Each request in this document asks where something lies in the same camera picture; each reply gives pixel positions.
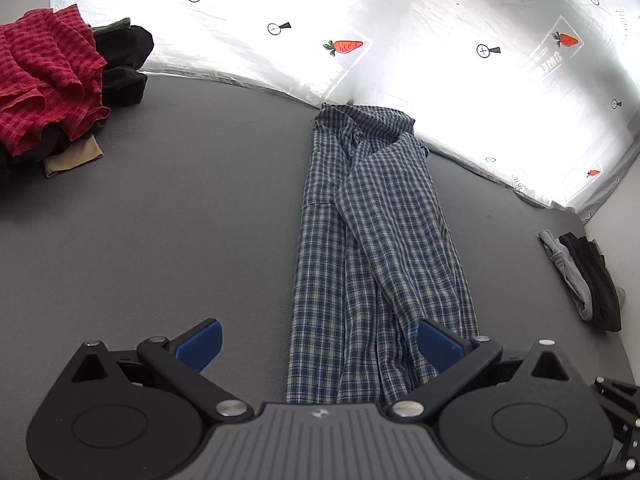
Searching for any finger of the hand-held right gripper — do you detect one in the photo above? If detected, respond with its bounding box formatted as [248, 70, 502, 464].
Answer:
[593, 375, 640, 480]

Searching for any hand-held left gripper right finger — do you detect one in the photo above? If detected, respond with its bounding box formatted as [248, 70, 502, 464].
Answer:
[387, 319, 572, 419]

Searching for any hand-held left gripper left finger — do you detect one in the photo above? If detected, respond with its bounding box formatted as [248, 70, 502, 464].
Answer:
[65, 318, 256, 419]

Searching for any blue plaid shirt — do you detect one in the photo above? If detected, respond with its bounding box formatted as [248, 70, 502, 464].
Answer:
[286, 102, 480, 406]

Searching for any black folded garment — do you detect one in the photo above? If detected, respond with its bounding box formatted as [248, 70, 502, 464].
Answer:
[558, 232, 623, 333]

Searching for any grey folded garment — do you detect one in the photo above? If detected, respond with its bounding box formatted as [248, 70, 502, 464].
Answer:
[538, 230, 627, 322]

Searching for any tan cloth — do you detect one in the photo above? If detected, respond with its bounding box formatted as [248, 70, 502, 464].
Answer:
[44, 136, 105, 178]

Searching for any black knit cloth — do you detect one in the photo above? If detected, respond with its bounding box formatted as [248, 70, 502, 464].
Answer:
[89, 17, 155, 108]

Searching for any silver printed sheet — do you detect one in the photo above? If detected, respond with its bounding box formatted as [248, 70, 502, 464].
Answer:
[49, 0, 640, 226]

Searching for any red plaid garment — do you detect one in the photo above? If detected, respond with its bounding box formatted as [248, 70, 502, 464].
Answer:
[0, 4, 112, 157]

